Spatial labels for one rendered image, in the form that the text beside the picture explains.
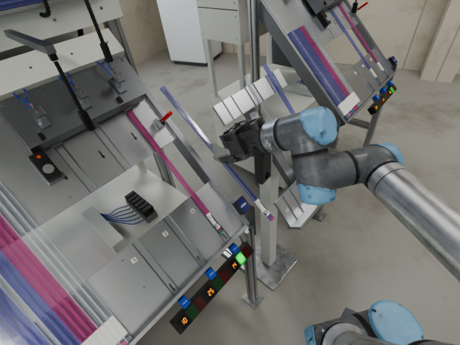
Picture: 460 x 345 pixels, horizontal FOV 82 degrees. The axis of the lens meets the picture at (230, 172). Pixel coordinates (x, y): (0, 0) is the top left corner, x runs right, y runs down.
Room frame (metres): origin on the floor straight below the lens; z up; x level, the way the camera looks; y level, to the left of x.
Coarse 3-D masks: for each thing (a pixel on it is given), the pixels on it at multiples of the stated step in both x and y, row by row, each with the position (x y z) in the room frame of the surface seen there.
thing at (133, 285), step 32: (160, 224) 0.50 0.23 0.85; (192, 224) 0.52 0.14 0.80; (224, 224) 0.54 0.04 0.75; (128, 256) 0.41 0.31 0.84; (160, 256) 0.42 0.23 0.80; (192, 256) 0.43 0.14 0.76; (96, 288) 0.33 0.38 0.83; (128, 288) 0.34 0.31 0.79; (160, 288) 0.35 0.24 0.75; (128, 320) 0.28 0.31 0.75
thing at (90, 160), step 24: (0, 120) 0.64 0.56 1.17; (120, 120) 0.74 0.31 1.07; (144, 120) 0.76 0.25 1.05; (0, 144) 0.59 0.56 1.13; (24, 144) 0.60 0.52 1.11; (72, 144) 0.63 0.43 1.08; (96, 144) 0.65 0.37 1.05; (120, 144) 0.67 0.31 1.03; (144, 144) 0.69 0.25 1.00; (0, 168) 0.54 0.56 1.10; (24, 168) 0.55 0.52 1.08; (72, 168) 0.58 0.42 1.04; (96, 168) 0.59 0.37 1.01; (120, 168) 0.61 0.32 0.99; (24, 192) 0.50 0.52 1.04; (48, 192) 0.51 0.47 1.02; (72, 192) 0.52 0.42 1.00; (48, 216) 0.46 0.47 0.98
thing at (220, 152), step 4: (212, 144) 0.59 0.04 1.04; (216, 144) 0.58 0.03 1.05; (212, 148) 0.59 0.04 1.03; (216, 148) 0.58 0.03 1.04; (220, 148) 0.58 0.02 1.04; (224, 148) 0.57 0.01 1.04; (216, 152) 0.58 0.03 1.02; (220, 152) 0.58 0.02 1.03; (224, 152) 0.57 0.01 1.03; (228, 152) 0.56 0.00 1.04; (216, 156) 0.58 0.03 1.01; (220, 156) 0.57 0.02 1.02; (224, 156) 0.56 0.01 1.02; (228, 156) 0.55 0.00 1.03; (216, 160) 0.58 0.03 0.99
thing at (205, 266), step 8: (240, 232) 0.52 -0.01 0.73; (232, 240) 0.49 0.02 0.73; (224, 248) 0.46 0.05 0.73; (216, 256) 0.44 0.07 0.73; (208, 264) 0.41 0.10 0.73; (200, 272) 0.39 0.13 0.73; (192, 280) 0.37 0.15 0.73; (184, 288) 0.35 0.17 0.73; (176, 296) 0.33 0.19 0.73; (168, 304) 0.31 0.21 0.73; (160, 312) 0.29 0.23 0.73; (152, 320) 0.27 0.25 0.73; (144, 328) 0.26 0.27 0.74; (136, 336) 0.24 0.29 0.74; (128, 344) 0.22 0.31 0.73
